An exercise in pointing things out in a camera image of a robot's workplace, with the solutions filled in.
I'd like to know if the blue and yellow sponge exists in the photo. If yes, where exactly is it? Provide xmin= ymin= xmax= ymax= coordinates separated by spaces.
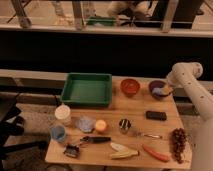
xmin=152 ymin=86 xmax=171 ymax=96

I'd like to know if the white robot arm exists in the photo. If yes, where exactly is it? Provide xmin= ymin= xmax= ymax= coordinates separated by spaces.
xmin=166 ymin=62 xmax=213 ymax=171

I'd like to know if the purple bowl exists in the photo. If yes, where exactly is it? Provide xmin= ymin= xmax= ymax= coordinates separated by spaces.
xmin=148 ymin=80 xmax=173 ymax=100

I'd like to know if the orange bowl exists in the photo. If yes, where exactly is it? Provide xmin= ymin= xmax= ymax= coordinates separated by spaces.
xmin=120 ymin=78 xmax=140 ymax=97

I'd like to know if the black rectangular block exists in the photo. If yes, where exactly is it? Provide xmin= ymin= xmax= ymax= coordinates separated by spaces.
xmin=146 ymin=111 xmax=167 ymax=121

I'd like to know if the dark grape bunch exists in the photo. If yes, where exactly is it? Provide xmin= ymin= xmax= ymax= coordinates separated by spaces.
xmin=171 ymin=128 xmax=187 ymax=164

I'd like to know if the small metal cup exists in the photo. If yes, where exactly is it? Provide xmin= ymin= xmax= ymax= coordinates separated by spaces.
xmin=119 ymin=119 xmax=131 ymax=134

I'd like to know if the orange carrot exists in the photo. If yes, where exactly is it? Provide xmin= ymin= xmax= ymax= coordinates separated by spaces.
xmin=142 ymin=145 xmax=170 ymax=162

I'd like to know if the orange round fruit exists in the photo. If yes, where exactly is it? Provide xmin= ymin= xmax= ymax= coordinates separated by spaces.
xmin=95 ymin=120 xmax=107 ymax=133

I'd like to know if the green plastic tray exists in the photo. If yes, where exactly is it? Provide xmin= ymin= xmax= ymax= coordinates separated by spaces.
xmin=60 ymin=73 xmax=112 ymax=107

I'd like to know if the green bin behind glass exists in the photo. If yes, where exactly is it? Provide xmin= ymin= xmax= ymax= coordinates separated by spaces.
xmin=86 ymin=16 xmax=115 ymax=26

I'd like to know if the white plastic jar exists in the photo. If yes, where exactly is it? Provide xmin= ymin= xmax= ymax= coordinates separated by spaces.
xmin=54 ymin=104 xmax=71 ymax=126

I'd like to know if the black binder clip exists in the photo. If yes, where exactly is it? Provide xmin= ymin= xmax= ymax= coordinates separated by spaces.
xmin=64 ymin=145 xmax=80 ymax=158

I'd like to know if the blue plastic cup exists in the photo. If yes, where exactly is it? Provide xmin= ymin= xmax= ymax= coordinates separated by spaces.
xmin=50 ymin=125 xmax=66 ymax=143

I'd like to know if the black office chair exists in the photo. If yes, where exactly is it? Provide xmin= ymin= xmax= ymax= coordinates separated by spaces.
xmin=0 ymin=97 xmax=47 ymax=171

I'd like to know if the black handled tool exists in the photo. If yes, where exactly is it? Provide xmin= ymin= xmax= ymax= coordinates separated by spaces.
xmin=80 ymin=136 xmax=111 ymax=144

